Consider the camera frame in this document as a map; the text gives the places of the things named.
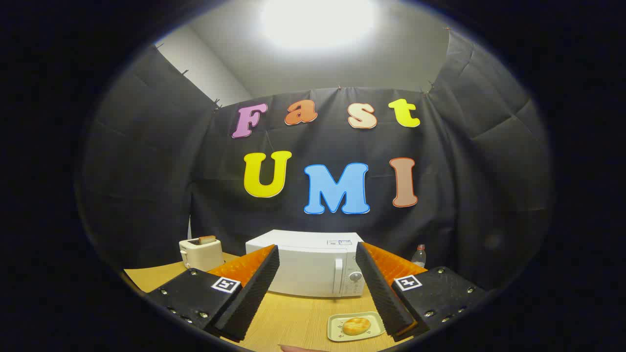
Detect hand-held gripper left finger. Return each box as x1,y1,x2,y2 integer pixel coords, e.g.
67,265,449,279
144,244,280,343

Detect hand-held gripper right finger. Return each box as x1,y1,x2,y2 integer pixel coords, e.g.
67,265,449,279
356,242,487,343

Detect golden round bread bun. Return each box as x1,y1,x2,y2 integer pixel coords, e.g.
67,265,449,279
342,317,373,336

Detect white microwave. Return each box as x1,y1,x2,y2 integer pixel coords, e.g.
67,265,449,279
245,230,366,298

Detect white square plate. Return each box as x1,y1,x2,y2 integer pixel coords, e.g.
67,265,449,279
327,311,387,342

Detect cream toaster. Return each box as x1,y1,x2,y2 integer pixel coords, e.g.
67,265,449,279
179,237,225,272

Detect bright ceiling light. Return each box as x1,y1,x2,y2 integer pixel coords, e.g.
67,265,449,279
259,0,377,49

